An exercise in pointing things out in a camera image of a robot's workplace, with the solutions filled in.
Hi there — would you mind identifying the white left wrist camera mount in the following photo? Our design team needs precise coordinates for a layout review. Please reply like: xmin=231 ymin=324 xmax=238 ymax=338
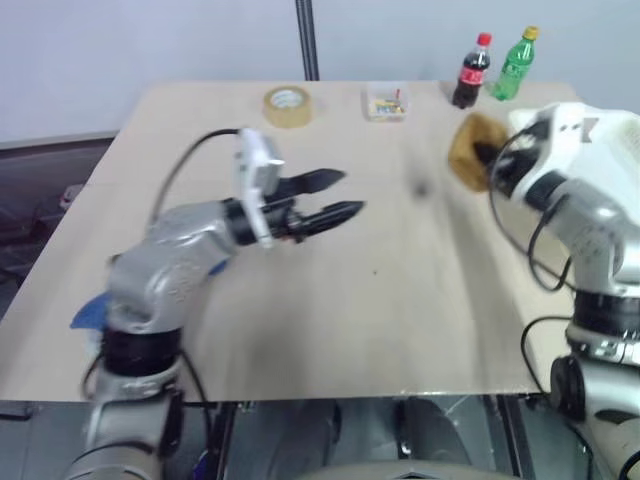
xmin=233 ymin=127 xmax=287 ymax=250

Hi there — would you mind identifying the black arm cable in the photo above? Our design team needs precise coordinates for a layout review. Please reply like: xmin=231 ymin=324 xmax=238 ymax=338
xmin=81 ymin=128 xmax=245 ymax=404
xmin=488 ymin=130 xmax=576 ymax=399

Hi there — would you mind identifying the grey robot torso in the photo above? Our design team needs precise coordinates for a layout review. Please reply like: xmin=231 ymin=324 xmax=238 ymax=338
xmin=298 ymin=451 xmax=507 ymax=480

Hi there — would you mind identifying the black metal table leg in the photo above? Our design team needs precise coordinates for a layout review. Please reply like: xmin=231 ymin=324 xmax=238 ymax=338
xmin=491 ymin=393 xmax=532 ymax=480
xmin=208 ymin=399 xmax=237 ymax=480

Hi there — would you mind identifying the green soda bottle yellow cap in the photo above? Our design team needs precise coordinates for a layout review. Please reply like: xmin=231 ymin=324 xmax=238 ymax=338
xmin=488 ymin=25 xmax=543 ymax=102

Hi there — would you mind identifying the clear plastic box with clips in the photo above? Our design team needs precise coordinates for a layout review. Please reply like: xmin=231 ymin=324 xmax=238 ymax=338
xmin=363 ymin=81 xmax=411 ymax=123

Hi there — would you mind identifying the cola bottle red cap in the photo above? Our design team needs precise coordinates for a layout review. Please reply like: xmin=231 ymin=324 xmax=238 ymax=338
xmin=451 ymin=32 xmax=493 ymax=109

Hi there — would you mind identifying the brown packing tape roll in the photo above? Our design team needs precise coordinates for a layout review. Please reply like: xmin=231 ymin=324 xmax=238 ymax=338
xmin=262 ymin=85 xmax=314 ymax=130

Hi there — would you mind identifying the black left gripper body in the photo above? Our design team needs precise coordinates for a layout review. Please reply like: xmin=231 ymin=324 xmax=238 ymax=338
xmin=262 ymin=176 xmax=315 ymax=246

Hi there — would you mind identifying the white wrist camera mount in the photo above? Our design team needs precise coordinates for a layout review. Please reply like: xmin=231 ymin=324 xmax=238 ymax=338
xmin=514 ymin=104 xmax=602 ymax=200
xmin=233 ymin=127 xmax=287 ymax=250

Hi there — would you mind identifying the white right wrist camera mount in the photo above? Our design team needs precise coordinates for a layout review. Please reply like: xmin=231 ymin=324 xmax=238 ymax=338
xmin=514 ymin=104 xmax=602 ymax=200

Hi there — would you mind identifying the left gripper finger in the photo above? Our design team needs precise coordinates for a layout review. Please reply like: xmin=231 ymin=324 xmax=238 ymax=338
xmin=279 ymin=168 xmax=348 ymax=196
xmin=301 ymin=200 xmax=369 ymax=237

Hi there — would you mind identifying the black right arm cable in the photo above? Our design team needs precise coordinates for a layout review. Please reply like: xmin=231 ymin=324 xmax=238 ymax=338
xmin=488 ymin=130 xmax=576 ymax=399

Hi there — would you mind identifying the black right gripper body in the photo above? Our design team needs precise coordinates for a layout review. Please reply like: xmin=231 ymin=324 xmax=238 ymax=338
xmin=491 ymin=122 xmax=544 ymax=197

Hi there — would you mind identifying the black vertical pole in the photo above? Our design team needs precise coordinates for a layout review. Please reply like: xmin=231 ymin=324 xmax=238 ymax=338
xmin=295 ymin=0 xmax=321 ymax=82

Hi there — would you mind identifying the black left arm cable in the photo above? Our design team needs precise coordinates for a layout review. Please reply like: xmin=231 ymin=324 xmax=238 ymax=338
xmin=81 ymin=128 xmax=245 ymax=404

